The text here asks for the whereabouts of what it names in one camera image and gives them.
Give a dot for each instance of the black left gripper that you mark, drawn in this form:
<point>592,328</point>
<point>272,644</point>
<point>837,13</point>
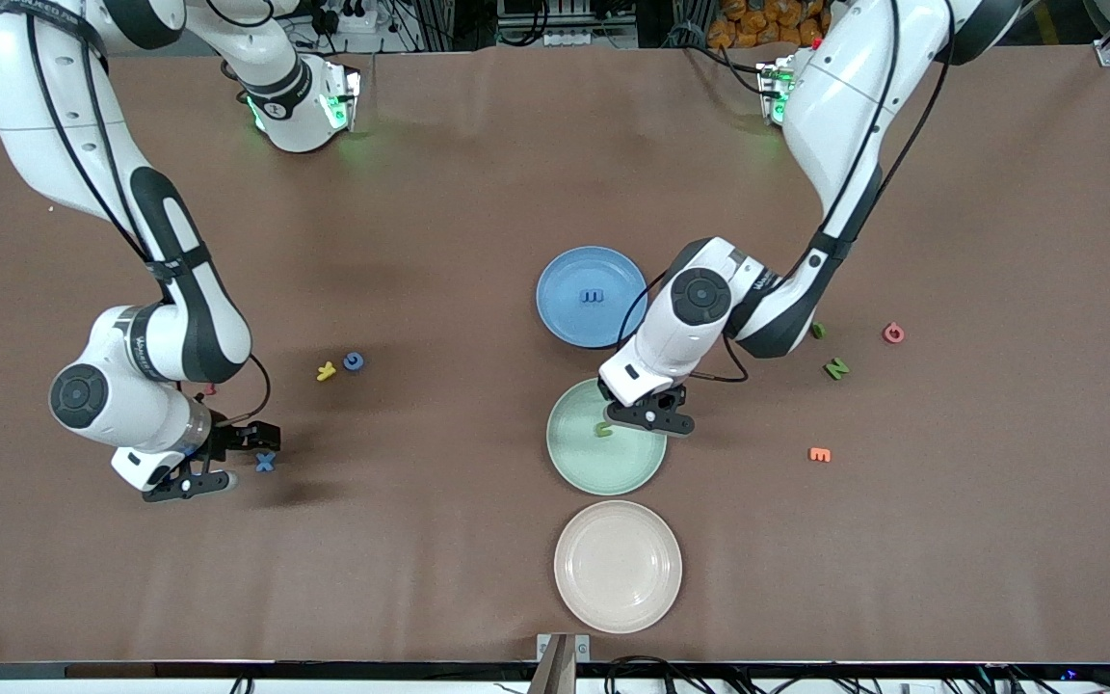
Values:
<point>666,402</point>

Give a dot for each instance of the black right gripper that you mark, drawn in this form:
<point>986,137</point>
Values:
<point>225,437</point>

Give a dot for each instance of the blue foam letter X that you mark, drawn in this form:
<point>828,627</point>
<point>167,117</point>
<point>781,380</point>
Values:
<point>265,462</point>

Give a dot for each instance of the blue foam letter E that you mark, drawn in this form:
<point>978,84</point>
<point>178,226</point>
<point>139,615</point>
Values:
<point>594,296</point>

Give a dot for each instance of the blue foam letter G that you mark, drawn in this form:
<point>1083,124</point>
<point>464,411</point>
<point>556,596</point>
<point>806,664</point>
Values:
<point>353,360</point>

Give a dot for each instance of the green foam letter N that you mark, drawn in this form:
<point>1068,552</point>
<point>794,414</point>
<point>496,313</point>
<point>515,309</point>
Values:
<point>836,368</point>

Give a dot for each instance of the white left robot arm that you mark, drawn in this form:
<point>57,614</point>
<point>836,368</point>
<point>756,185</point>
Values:
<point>844,106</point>

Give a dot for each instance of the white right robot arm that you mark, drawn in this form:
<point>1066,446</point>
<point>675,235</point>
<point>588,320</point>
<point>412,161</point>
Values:
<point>35,116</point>

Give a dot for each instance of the green plate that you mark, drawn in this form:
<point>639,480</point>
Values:
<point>613,467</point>

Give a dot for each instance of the yellow foam letter Y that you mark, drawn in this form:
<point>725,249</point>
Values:
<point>326,371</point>

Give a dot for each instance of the blue plate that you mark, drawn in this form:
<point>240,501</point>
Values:
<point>574,318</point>

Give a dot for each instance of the orange foam letter E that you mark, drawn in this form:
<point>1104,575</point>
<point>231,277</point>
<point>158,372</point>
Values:
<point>819,454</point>

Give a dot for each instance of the beige plate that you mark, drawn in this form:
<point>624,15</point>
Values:
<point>618,567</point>

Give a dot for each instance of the brown table cover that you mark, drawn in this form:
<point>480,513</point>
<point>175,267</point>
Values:
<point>420,578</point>

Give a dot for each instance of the pink foam letter Q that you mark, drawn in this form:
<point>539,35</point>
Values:
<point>887,333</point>

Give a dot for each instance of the long white power strip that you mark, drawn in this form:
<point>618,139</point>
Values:
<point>589,40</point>

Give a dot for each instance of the bag of orange items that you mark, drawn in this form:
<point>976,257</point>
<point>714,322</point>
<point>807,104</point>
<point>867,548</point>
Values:
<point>757,24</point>

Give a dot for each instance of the white power strip with plugs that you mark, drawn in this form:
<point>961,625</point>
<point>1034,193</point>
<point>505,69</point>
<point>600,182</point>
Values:
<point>353,21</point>

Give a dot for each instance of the metal camera post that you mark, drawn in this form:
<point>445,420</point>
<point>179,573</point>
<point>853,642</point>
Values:
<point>560,665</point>

